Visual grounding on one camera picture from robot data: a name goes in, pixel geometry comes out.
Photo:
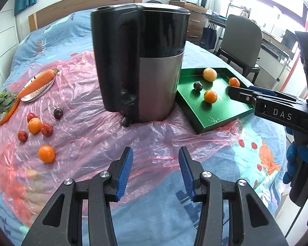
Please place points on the small red plum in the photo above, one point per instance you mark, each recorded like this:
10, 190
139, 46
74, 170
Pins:
22, 135
46, 129
30, 116

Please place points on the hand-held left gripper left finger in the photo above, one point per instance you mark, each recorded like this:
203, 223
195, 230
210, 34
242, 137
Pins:
124, 174

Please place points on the black and silver electric kettle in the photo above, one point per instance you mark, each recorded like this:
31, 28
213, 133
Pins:
156, 82

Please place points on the black monitor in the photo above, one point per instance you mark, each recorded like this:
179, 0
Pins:
289, 37

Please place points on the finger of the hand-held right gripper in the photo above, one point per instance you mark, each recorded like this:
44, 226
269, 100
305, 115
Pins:
242, 97
259, 89

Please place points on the grey chair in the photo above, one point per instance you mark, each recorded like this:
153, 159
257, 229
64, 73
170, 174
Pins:
243, 38

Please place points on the person's right hand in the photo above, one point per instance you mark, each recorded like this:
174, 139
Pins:
294, 158

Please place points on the green box tray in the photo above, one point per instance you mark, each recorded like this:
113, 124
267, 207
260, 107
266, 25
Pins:
220, 112

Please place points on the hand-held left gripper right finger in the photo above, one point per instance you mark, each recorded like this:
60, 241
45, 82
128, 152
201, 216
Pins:
187, 176

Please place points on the pink plastic sheet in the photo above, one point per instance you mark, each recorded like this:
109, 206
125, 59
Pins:
87, 138

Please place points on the black bag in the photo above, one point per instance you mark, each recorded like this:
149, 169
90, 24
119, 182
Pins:
208, 37

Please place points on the green bok choy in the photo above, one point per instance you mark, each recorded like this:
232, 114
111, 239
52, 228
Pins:
3, 101

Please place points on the glass desk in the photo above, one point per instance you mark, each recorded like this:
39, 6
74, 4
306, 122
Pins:
215, 18

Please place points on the white patterned plate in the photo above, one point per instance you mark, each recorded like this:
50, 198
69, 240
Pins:
38, 94

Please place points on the yellow apple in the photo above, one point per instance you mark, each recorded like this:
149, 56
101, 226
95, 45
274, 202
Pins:
209, 74

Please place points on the white desk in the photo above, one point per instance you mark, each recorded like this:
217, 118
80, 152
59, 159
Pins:
272, 53

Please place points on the orange mandarin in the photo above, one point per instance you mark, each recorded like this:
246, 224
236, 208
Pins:
210, 96
34, 126
46, 153
234, 82

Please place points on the wooden dresser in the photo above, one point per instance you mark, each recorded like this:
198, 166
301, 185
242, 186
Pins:
195, 23

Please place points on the dark purple plum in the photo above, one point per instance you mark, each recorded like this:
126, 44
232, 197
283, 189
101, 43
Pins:
198, 86
58, 113

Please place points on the white wardrobe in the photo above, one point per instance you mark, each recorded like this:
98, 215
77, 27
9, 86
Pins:
0, 43

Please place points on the wooden headboard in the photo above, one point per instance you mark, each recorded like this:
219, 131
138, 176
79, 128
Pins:
79, 5

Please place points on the orange carrot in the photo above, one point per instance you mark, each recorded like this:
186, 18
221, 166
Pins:
38, 82

